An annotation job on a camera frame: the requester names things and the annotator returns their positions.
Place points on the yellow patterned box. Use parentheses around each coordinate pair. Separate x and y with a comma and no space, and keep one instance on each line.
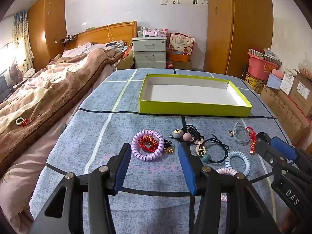
(254,82)

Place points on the orange box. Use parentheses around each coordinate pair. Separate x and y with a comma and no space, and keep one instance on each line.
(179,58)

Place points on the green cardboard box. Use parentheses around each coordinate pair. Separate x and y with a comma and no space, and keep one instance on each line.
(195,107)

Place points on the brown blanket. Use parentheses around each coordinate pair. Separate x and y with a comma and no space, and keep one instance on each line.
(48,95)

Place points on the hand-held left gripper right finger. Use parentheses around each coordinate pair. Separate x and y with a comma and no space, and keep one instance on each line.
(187,168)

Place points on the lavender box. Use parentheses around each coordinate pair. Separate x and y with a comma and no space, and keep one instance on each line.
(274,80)

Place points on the pink plastic bin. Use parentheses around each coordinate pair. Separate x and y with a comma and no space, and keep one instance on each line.
(260,64)

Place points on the floral curtain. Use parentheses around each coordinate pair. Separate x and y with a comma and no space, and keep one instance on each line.
(22,41)

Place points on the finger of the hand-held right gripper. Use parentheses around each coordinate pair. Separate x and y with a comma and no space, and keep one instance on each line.
(267,151)
(284,150)

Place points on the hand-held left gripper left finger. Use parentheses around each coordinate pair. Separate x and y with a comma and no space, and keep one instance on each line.
(123,168)

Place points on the large wooden wardrobe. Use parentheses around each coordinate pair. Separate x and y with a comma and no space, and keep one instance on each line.
(238,24)

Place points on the wooden headboard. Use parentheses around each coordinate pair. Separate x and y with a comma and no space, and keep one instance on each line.
(114,31)

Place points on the power strip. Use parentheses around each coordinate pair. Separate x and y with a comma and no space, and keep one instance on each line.
(69,39)

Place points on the white box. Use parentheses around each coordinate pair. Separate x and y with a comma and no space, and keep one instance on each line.
(287,82)

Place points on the brown teddy bear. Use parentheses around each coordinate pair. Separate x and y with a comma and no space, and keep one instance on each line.
(15,73)

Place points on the grey nightstand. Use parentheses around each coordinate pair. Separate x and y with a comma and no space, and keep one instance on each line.
(150,53)

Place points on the small wooden wardrobe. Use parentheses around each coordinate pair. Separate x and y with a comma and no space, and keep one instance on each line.
(46,29)

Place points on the large cardboard box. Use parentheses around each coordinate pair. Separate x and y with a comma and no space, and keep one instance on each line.
(285,112)

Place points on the blue patterned cloth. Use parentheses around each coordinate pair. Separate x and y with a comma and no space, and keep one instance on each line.
(97,131)

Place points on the pink box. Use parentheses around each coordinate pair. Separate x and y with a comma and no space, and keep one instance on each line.
(156,32)

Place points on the clear plastic bag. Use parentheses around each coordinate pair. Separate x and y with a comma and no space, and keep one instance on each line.
(306,67)

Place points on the red patterned gift bag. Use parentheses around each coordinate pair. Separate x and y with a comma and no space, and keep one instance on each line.
(181,42)

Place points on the labelled cardboard box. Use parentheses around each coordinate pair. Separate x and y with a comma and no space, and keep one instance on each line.
(302,92)

